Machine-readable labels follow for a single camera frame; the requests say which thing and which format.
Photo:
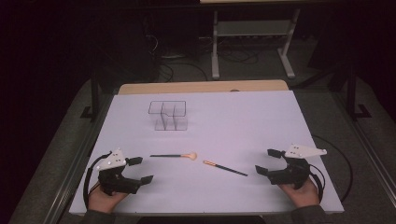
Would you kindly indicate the person's left hand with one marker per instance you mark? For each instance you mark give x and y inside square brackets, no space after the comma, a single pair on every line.
[104,200]

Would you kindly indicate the person's right hand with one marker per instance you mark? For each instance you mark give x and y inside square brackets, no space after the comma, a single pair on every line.
[302,194]

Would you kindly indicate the black pencil with orange end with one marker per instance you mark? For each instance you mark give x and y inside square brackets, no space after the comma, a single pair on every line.
[224,168]

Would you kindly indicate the wooden table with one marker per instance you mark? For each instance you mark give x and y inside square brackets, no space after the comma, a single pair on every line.
[202,86]

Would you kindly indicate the aluminium rail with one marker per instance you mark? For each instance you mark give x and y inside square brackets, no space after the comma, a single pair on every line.
[370,155]
[71,180]

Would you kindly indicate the white metal stand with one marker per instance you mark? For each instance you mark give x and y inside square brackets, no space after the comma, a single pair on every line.
[252,28]

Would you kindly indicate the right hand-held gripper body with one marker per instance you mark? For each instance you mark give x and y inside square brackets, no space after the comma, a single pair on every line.
[292,174]

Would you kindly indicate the clear acrylic organizer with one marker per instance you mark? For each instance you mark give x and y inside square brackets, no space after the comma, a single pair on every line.
[174,119]

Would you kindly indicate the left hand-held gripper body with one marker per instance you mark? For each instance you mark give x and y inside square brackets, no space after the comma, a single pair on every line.
[113,180]

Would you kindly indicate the black metal stand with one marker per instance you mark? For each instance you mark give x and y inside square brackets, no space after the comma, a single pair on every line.
[95,93]
[351,93]

